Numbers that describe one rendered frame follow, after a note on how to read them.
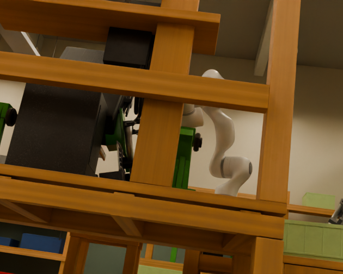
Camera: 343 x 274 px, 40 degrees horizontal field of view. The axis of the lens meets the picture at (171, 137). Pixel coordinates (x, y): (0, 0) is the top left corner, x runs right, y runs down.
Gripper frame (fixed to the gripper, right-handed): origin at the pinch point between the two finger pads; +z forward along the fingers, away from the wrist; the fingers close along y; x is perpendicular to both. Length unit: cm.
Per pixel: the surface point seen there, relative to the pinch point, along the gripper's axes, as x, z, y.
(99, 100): 13.7, 9.5, 19.9
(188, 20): 12, -27, 44
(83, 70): 21.9, 12.8, 34.9
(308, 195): -366, -238, -324
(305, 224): 12, -74, -58
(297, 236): 15, -69, -63
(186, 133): 26.2, -20.6, 6.2
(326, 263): 29, -77, -68
